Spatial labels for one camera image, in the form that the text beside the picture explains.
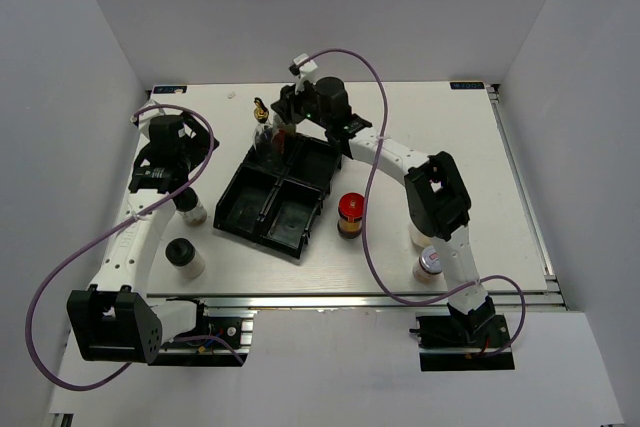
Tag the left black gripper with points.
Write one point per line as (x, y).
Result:
(200, 142)

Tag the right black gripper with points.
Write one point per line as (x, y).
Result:
(286, 106)

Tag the dark soy sauce bottle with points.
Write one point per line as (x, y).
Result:
(283, 133)

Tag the clear glass oil bottle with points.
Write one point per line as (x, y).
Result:
(263, 135)

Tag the black lid pepper shaker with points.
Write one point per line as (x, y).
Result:
(190, 208)

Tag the black lid spice shaker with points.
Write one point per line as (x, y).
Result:
(185, 258)

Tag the red lid sauce jar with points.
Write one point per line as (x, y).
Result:
(351, 212)

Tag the clear glass jar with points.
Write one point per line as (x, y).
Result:
(418, 238)

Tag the silver lid spice jar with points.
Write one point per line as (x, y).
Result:
(428, 265)

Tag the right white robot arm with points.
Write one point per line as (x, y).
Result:
(438, 201)

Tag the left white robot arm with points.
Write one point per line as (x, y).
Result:
(111, 319)

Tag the left blue corner label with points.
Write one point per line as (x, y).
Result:
(169, 89)

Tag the blue corner label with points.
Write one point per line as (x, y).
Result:
(169, 89)
(466, 85)

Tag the black four-compartment tray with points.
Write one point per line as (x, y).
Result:
(276, 206)

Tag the right blue corner label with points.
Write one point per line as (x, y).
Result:
(466, 85)

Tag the aluminium table rail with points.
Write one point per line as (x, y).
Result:
(536, 301)

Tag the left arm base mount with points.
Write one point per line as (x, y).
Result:
(221, 337)

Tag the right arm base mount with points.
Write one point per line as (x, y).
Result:
(443, 346)

